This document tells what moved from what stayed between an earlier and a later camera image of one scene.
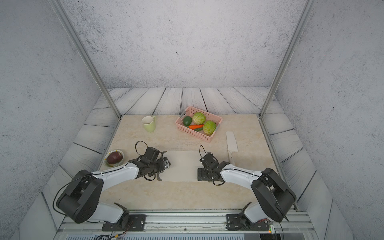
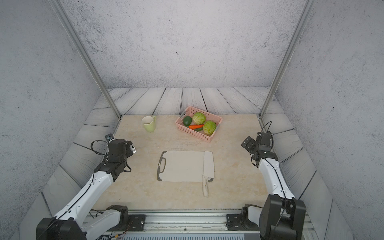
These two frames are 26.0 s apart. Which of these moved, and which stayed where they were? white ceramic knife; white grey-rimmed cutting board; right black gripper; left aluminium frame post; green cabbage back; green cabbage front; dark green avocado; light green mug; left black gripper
Moved: right black gripper; left black gripper; white ceramic knife
Stayed: left aluminium frame post; green cabbage front; light green mug; green cabbage back; white grey-rimmed cutting board; dark green avocado
